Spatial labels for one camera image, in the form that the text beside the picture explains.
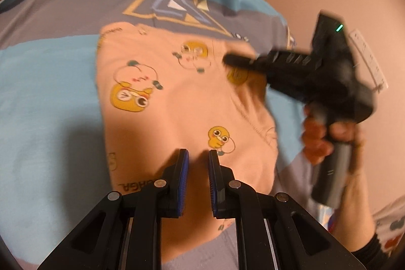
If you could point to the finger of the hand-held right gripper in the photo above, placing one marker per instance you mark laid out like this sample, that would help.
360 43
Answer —
243 61

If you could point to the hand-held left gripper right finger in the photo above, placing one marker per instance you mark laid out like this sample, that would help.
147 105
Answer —
213 184

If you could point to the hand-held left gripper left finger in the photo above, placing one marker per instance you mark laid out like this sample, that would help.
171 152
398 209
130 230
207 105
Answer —
183 181

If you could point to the pink cartoon print shirt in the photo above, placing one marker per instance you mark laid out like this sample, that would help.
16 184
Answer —
177 111

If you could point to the person's right forearm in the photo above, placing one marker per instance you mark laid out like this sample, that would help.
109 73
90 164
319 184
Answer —
357 210

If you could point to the person's right hand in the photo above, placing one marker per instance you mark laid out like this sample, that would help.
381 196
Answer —
314 140

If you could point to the person's printed white clothing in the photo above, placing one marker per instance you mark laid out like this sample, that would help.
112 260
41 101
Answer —
392 225

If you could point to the blue grey printed blanket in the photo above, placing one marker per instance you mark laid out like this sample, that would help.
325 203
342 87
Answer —
47 93

